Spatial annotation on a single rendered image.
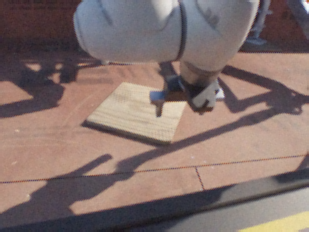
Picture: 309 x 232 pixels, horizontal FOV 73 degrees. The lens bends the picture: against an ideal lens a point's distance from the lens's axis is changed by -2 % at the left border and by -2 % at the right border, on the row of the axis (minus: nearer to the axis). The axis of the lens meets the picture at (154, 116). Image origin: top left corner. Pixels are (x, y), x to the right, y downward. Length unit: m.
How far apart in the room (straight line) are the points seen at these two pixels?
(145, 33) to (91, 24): 0.08
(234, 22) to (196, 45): 0.06
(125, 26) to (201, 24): 0.12
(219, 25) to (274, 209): 0.26
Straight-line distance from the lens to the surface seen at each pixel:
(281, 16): 2.08
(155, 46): 0.35
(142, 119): 0.77
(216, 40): 0.37
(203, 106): 0.47
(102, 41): 0.34
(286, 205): 0.24
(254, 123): 0.91
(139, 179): 0.61
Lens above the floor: 0.49
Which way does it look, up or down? 37 degrees down
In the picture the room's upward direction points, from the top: 4 degrees clockwise
